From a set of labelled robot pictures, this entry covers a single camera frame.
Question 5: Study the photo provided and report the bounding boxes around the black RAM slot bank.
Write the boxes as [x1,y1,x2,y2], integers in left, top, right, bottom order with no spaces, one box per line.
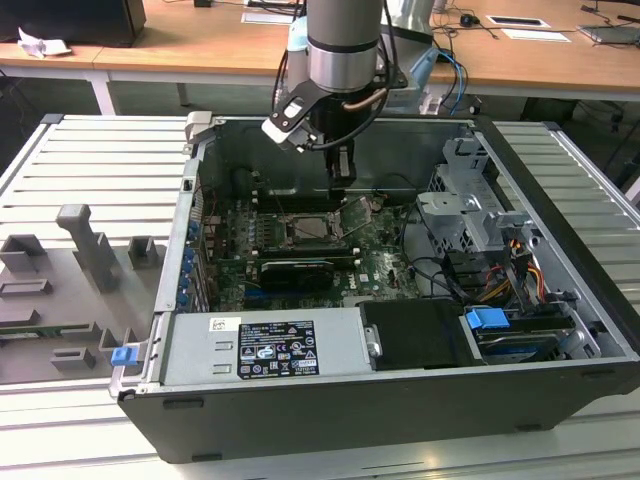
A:
[257,239,361,259]
[254,188,342,214]

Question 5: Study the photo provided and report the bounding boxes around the wooden desk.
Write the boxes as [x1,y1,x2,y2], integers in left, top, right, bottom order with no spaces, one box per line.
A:
[0,0,640,104]

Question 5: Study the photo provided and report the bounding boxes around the black graphics card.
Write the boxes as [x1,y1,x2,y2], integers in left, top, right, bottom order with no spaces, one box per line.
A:
[258,257,335,292]

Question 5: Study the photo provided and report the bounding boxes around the green motherboard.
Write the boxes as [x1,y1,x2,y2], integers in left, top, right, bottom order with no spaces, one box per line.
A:
[199,193,432,312]

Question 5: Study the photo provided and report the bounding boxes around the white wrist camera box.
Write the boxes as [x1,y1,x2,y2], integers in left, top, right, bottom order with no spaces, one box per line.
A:
[260,79,321,154]

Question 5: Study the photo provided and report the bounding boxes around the yellow red wire bundle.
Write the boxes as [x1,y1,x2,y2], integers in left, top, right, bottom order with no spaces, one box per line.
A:
[477,238,546,304]

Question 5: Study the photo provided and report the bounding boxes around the hard disk drive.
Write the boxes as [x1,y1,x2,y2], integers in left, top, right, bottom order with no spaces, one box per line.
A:
[472,319,576,364]

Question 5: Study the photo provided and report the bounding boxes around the silver metal drive cage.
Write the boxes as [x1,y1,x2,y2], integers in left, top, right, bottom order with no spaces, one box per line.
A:
[413,135,544,266]

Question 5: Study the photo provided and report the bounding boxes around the metal socket cover frame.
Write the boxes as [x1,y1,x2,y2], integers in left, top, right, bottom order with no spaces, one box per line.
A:
[334,195,374,241]

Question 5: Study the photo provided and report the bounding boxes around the grey parts rack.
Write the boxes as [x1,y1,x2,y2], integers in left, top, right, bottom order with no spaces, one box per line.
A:
[0,202,171,386]

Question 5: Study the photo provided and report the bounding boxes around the grey case latch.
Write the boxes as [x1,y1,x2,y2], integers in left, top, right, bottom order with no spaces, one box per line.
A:
[183,110,217,147]

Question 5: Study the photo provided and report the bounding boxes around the blue disk carrier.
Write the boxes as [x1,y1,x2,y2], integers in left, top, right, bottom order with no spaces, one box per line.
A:
[463,307,510,331]

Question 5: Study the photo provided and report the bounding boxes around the black plastic air duct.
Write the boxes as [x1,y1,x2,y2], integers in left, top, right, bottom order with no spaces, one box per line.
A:
[359,298,484,372]

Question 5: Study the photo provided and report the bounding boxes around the white paper sheet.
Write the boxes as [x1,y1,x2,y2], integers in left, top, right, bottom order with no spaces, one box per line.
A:
[501,27,574,44]

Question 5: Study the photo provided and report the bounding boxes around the blue cables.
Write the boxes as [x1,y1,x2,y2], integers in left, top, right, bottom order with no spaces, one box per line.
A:
[438,42,471,109]

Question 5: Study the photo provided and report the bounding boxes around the blue case latch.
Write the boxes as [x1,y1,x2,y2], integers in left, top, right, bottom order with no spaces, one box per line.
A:
[111,346,139,369]

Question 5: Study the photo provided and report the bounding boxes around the grey flat device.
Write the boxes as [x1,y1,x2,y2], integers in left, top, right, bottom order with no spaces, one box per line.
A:
[578,22,640,50]

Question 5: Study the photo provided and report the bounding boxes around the CPU socket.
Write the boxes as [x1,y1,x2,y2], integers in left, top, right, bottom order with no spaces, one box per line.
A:
[282,211,349,250]

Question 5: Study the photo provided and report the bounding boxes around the crumpled white paper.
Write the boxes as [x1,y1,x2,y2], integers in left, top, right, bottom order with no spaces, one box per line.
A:
[17,27,71,59]

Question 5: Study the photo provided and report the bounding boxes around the black cable bundle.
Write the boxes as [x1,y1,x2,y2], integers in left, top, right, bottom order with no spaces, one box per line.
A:
[399,202,474,304]

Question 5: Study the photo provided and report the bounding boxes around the black computer tower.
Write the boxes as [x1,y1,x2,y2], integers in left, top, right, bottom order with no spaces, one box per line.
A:
[0,0,147,49]

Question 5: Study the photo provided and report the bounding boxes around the silver power supply unit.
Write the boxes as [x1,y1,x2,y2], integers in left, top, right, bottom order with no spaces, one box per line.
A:
[162,306,374,386]

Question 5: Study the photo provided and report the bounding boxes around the desk cable hatch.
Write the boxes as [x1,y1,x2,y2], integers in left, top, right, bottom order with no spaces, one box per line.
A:
[487,14,551,29]
[241,11,301,25]

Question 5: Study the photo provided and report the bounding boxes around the black open PC case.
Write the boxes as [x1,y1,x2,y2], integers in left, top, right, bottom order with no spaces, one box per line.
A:
[109,110,640,464]

